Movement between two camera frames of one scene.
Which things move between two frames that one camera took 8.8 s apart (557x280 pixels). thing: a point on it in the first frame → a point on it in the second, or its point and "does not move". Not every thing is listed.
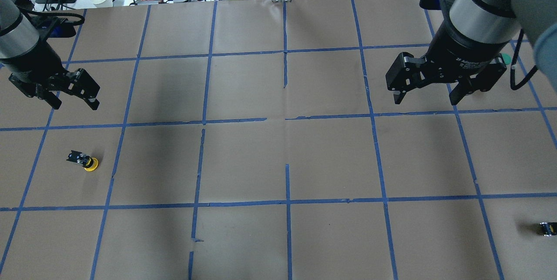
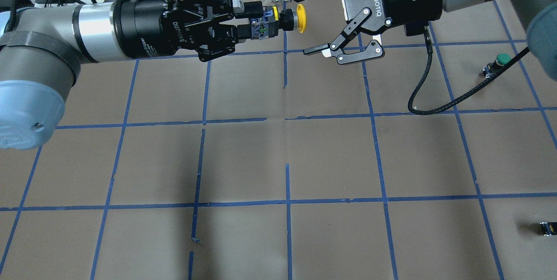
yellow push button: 89,164 → 287,19
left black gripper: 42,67 → 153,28
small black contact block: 549,228 does not move
